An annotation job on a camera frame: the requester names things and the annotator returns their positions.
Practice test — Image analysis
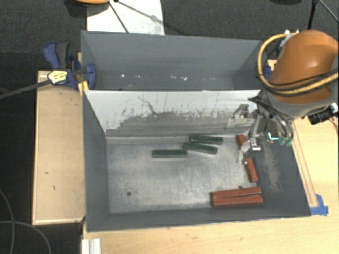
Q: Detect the red-brown flat block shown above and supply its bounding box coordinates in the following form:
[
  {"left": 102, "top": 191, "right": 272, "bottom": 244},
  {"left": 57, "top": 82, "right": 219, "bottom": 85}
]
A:
[
  {"left": 210, "top": 186, "right": 263, "bottom": 199},
  {"left": 236, "top": 134, "right": 260, "bottom": 183},
  {"left": 211, "top": 195, "right": 264, "bottom": 208}
]

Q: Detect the grey metal bin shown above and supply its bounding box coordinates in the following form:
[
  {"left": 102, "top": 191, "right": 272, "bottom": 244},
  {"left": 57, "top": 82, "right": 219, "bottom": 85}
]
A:
[{"left": 80, "top": 30, "right": 312, "bottom": 232}]

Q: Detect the black cylinder on white bracket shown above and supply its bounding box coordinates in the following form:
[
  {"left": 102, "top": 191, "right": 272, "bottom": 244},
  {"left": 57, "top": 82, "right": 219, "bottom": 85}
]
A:
[{"left": 308, "top": 103, "right": 339, "bottom": 125}]

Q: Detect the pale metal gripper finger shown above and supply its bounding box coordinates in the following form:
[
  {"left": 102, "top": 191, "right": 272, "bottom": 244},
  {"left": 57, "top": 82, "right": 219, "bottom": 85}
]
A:
[
  {"left": 237, "top": 138, "right": 262, "bottom": 165},
  {"left": 232, "top": 104, "right": 251, "bottom": 121}
]

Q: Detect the dark green flat block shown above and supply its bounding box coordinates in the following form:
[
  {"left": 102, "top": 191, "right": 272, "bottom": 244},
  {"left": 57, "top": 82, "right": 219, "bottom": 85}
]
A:
[
  {"left": 151, "top": 149, "right": 188, "bottom": 159},
  {"left": 189, "top": 134, "right": 224, "bottom": 146},
  {"left": 182, "top": 141, "right": 218, "bottom": 156}
]

